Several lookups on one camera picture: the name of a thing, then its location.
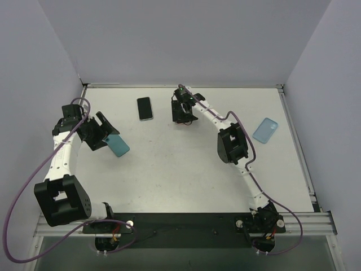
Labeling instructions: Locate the teal smartphone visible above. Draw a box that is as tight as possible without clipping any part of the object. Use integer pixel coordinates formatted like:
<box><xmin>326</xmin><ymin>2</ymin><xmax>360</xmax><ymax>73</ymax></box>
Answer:
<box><xmin>104</xmin><ymin>134</ymin><xmax>130</xmax><ymax>158</ymax></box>

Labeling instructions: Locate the light blue phone case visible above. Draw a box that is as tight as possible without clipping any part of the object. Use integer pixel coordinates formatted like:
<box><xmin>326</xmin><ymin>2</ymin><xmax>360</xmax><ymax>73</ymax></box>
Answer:
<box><xmin>252</xmin><ymin>117</ymin><xmax>278</xmax><ymax>144</ymax></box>

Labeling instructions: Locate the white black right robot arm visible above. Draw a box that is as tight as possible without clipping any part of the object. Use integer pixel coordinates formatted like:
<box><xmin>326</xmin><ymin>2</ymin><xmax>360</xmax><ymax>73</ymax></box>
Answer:
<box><xmin>171</xmin><ymin>84</ymin><xmax>280</xmax><ymax>240</ymax></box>

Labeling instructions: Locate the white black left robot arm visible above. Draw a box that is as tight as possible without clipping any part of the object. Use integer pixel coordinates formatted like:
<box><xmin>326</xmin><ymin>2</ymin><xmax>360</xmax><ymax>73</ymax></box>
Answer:
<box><xmin>34</xmin><ymin>104</ymin><xmax>119</xmax><ymax>232</ymax></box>

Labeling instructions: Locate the phone in grey case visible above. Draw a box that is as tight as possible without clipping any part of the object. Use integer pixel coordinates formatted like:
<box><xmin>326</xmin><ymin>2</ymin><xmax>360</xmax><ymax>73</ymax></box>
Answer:
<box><xmin>137</xmin><ymin>97</ymin><xmax>153</xmax><ymax>121</ymax></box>

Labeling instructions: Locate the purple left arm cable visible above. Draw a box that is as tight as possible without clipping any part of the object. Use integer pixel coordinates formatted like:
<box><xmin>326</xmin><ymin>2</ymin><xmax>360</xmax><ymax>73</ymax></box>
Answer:
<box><xmin>2</xmin><ymin>97</ymin><xmax>138</xmax><ymax>263</ymax></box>

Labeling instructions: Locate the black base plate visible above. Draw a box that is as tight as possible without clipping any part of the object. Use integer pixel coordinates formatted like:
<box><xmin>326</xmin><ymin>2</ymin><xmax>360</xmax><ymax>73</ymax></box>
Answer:
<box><xmin>91</xmin><ymin>213</ymin><xmax>274</xmax><ymax>251</ymax></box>

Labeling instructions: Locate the aluminium front rail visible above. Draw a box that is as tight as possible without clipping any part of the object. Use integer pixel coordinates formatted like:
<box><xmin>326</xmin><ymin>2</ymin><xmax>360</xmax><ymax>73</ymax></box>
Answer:
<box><xmin>34</xmin><ymin>212</ymin><xmax>337</xmax><ymax>237</ymax></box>

